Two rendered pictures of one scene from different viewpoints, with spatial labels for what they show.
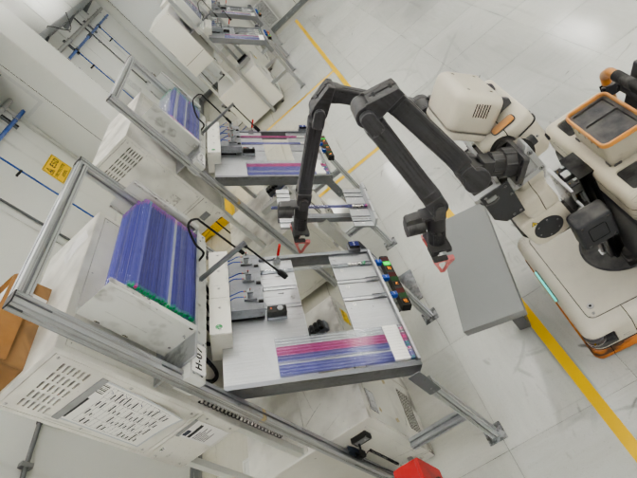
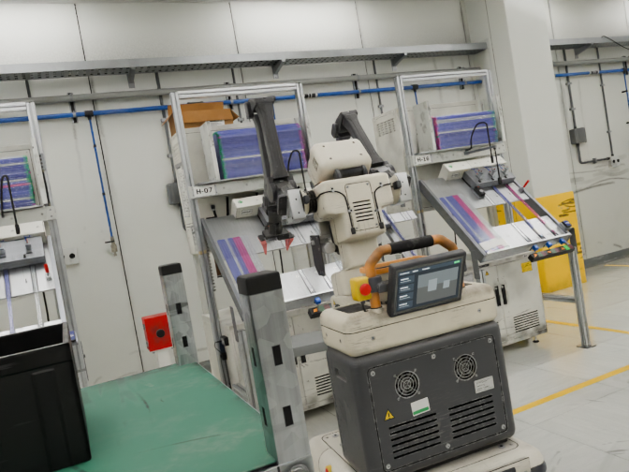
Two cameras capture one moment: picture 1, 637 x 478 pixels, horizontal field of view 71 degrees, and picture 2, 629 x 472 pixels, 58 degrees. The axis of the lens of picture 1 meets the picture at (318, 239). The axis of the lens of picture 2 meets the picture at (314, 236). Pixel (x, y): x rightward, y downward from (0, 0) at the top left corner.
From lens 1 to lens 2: 242 cm
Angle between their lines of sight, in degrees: 55
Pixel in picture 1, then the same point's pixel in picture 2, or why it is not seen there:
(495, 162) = (278, 188)
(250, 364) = (224, 228)
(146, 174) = (391, 143)
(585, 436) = not seen: outside the picture
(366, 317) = (285, 283)
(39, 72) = (506, 60)
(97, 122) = (513, 122)
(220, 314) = (251, 200)
